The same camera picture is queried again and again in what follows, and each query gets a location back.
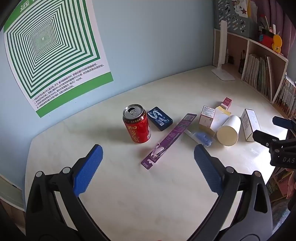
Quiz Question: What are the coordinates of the dark blue flat box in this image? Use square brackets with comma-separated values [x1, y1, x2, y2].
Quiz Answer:
[147, 107, 173, 132]

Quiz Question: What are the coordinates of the row of thin books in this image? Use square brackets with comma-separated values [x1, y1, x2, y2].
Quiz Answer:
[242, 54, 273, 96]

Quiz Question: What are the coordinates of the stack of books under desk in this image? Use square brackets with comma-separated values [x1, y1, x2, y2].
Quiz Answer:
[266, 166, 292, 209]

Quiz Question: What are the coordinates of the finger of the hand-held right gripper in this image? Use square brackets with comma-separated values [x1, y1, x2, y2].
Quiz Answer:
[253, 130, 287, 151]
[272, 116, 296, 133]

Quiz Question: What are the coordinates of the wooden bookshelf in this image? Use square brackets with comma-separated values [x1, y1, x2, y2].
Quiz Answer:
[213, 28, 296, 121]

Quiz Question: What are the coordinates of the green striped wall poster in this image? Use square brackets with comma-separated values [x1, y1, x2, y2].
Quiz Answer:
[3, 0, 114, 118]

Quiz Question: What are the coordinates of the pink curtain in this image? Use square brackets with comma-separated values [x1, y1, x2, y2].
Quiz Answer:
[251, 0, 295, 57]

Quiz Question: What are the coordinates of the person's right hand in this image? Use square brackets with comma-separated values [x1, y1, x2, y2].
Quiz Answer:
[286, 169, 296, 198]

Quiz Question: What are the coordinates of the red soda can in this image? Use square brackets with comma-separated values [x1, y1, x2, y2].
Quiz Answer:
[122, 104, 151, 144]

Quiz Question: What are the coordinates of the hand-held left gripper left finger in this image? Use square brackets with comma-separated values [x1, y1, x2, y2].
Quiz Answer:
[26, 144, 109, 241]

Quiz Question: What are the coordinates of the white paper cup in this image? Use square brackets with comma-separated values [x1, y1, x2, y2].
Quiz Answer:
[216, 115, 241, 146]

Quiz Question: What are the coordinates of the white and yellow box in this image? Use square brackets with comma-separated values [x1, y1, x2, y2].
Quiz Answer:
[209, 106, 232, 136]

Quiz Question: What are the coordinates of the tall white box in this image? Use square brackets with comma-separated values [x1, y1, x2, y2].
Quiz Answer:
[240, 108, 262, 142]

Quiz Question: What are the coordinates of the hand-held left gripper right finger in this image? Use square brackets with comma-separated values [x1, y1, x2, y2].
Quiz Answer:
[194, 144, 273, 241]

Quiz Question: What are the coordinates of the grey plastic basket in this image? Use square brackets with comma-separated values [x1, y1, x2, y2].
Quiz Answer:
[214, 0, 258, 39]

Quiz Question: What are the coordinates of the row of colourful books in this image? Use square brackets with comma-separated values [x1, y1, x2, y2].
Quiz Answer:
[274, 76, 296, 119]

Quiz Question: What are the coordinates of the maroon box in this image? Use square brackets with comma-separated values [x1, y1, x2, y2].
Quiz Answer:
[220, 97, 233, 111]

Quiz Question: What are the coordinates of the white and pink small box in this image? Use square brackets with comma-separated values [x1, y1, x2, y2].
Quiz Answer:
[199, 105, 216, 129]

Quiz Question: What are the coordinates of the purple toothbrush package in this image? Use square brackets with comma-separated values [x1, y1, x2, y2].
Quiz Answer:
[141, 113, 197, 170]

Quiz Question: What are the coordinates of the red and yellow toy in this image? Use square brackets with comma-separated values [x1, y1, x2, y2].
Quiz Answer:
[257, 32, 283, 55]

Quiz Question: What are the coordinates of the dark pen holder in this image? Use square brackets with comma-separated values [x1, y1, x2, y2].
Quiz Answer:
[238, 50, 246, 75]

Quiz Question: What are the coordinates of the blue item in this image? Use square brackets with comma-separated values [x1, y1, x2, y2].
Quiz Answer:
[184, 129, 214, 148]

